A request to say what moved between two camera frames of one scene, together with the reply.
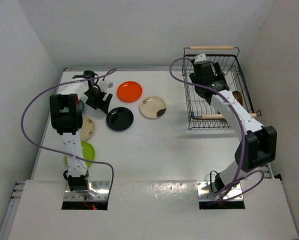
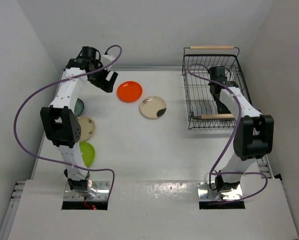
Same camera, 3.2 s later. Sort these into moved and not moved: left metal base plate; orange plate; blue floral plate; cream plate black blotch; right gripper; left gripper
Moved: right gripper; left gripper
Not moved: orange plate; blue floral plate; left metal base plate; cream plate black blotch
